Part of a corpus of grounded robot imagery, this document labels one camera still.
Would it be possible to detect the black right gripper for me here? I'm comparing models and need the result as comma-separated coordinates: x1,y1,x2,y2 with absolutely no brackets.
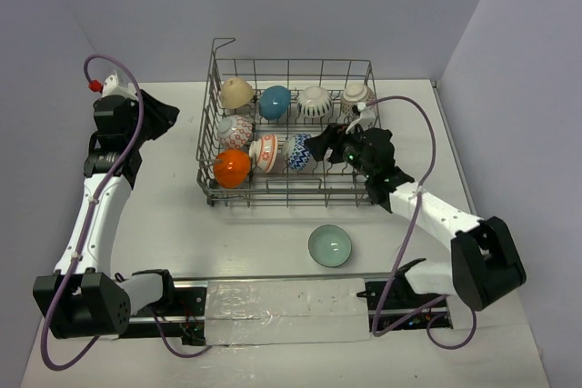
305,121,376,179

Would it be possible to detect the white bowl orange rim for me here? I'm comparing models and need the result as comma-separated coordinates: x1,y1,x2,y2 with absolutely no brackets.
297,86,333,118

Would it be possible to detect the orange geometric pattern bowl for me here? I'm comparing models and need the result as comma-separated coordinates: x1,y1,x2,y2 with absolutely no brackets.
282,134,312,172

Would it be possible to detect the orange floral pattern bowl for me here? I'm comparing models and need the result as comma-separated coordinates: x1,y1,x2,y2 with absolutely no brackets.
248,134,278,173

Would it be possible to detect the blue white patterned bowl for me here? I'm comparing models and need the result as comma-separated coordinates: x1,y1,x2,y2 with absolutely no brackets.
216,114,253,150

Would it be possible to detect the tan bowl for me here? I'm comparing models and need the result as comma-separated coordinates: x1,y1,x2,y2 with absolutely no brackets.
221,77,255,110

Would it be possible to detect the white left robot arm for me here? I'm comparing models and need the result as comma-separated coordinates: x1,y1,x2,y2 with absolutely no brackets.
33,92,179,339

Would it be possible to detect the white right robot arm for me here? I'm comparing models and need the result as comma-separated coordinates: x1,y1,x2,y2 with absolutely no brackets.
305,124,527,312

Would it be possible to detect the pale green bowl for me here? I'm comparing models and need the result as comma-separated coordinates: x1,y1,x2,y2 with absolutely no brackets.
307,224,353,268

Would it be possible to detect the white taped sheet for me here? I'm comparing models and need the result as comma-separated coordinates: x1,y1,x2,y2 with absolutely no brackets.
205,279,370,345

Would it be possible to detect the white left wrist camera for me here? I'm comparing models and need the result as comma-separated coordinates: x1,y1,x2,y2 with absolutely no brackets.
88,71,137,100

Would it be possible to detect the grey wire dish rack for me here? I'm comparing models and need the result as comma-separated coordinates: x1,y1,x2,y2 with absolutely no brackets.
196,37,376,207

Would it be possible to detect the black mounting rail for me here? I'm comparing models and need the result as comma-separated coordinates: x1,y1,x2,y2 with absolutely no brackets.
118,279,454,346

